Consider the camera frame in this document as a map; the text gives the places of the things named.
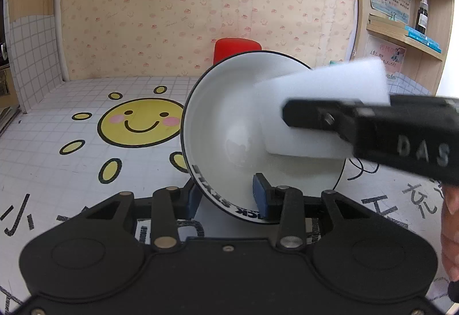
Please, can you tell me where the red cylindrical speaker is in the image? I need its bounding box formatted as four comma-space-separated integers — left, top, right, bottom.
214, 38, 263, 65

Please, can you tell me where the blue book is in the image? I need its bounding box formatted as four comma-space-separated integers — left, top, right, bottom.
408, 31, 442, 53
406, 25, 436, 43

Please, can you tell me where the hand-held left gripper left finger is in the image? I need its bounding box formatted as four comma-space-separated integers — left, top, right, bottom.
84, 185, 202, 253

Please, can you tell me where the person's right hand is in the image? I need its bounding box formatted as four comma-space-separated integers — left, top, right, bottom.
440, 185, 459, 283

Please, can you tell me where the dark dropper bottle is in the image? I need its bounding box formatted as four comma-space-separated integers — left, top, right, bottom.
415, 0, 430, 34

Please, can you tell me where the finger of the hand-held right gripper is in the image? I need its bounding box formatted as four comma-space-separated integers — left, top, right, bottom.
282, 99, 359, 143

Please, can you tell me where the white sponge block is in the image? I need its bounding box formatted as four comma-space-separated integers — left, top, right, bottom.
253, 57, 391, 159

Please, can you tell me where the yellow bowl white inside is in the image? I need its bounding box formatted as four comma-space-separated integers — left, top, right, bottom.
181, 51, 348, 225

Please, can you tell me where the wooden wall shelf unit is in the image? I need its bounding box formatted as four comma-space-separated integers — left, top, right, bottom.
353, 0, 459, 96

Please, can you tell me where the white corner trim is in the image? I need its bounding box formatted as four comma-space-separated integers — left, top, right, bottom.
53, 0, 69, 82

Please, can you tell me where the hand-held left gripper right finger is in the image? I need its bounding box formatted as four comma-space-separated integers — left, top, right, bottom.
252, 173, 375, 250

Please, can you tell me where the pink cartoon wall poster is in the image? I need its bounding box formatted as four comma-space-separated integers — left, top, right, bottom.
364, 34, 407, 80

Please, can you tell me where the thin black cable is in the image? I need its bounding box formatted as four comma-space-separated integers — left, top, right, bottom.
346, 157, 379, 181

